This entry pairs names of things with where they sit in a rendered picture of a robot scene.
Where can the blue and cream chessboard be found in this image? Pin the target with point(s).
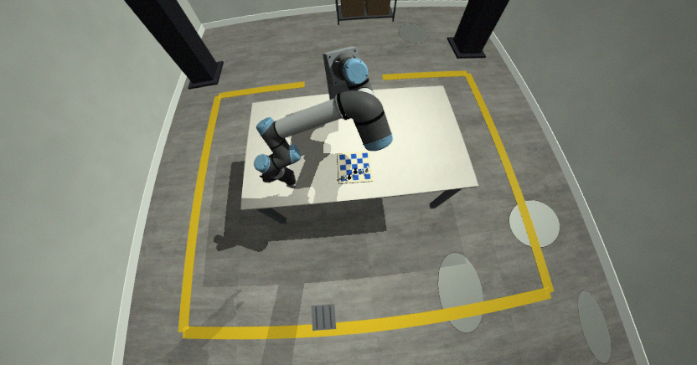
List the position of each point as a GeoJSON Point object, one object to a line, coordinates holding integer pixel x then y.
{"type": "Point", "coordinates": [347, 161]}

